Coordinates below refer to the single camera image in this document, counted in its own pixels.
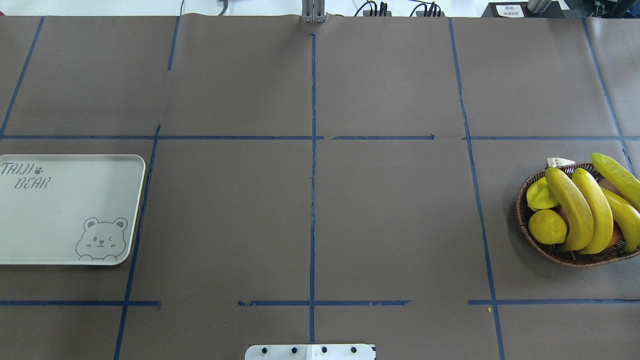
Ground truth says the white bear print tray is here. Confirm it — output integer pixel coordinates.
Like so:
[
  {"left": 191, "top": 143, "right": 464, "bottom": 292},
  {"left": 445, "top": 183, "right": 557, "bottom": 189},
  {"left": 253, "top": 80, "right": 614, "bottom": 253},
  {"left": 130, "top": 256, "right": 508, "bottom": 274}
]
[{"left": 0, "top": 153, "right": 146, "bottom": 265}]

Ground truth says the black power strip with cables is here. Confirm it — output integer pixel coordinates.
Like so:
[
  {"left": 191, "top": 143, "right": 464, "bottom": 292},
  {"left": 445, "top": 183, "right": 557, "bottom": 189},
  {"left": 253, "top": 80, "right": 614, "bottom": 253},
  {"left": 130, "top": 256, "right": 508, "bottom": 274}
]
[{"left": 352, "top": 0, "right": 451, "bottom": 18}]

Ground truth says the grey aluminium frame post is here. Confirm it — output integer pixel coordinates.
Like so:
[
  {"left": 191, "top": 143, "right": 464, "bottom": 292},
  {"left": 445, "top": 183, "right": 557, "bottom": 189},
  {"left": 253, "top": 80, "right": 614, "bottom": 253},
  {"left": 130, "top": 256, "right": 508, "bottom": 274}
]
[{"left": 301, "top": 0, "right": 327, "bottom": 24}]

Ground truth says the yellow lemon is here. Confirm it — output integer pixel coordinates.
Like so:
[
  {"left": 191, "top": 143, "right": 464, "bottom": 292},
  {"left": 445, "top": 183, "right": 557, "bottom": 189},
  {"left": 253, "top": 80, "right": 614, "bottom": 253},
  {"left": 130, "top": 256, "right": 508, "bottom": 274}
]
[{"left": 527, "top": 209, "right": 569, "bottom": 245}]

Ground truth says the yellow-green banana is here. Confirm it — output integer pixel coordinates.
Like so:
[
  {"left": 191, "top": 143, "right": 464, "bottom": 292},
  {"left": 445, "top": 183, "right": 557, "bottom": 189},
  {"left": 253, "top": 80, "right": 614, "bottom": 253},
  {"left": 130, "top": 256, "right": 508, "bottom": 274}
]
[{"left": 590, "top": 152, "right": 640, "bottom": 210}]

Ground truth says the yellow star fruit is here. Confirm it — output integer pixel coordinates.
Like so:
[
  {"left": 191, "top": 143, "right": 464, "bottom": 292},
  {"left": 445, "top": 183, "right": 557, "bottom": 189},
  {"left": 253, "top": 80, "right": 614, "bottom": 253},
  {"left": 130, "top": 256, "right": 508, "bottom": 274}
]
[{"left": 525, "top": 177, "right": 560, "bottom": 212}]

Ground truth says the brown wicker basket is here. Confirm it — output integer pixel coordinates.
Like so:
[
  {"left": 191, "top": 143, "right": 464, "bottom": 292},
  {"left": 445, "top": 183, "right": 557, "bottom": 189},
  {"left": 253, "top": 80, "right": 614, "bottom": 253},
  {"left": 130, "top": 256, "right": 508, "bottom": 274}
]
[{"left": 515, "top": 162, "right": 639, "bottom": 268}]

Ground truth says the black box with white label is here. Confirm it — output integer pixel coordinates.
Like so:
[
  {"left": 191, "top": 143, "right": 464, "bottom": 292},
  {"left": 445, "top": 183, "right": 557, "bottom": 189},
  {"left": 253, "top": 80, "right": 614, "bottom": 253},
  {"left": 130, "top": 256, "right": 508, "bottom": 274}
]
[{"left": 480, "top": 0, "right": 586, "bottom": 19}]

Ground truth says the red apple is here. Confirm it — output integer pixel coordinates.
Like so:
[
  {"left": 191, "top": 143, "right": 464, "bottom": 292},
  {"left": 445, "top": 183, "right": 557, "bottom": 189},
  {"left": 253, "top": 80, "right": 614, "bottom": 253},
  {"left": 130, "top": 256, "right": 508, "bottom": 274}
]
[{"left": 598, "top": 178, "right": 624, "bottom": 249}]

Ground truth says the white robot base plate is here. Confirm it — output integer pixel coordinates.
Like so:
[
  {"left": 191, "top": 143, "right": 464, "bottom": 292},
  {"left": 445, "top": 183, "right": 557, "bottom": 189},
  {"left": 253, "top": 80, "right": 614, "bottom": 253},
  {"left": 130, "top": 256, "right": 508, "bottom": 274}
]
[{"left": 244, "top": 343, "right": 377, "bottom": 360}]

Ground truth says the yellow banana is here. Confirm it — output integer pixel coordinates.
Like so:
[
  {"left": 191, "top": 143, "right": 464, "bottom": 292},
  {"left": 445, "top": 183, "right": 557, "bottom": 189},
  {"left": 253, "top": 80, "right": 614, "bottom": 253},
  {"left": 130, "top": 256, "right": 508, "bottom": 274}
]
[
  {"left": 601, "top": 187, "right": 640, "bottom": 253},
  {"left": 544, "top": 167, "right": 595, "bottom": 252},
  {"left": 572, "top": 168, "right": 614, "bottom": 255}
]

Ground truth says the white paper basket tag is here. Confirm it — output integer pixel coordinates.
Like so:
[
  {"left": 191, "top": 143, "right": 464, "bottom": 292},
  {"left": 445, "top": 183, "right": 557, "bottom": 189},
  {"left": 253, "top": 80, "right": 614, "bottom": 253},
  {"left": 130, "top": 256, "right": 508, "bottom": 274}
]
[{"left": 546, "top": 157, "right": 577, "bottom": 167}]

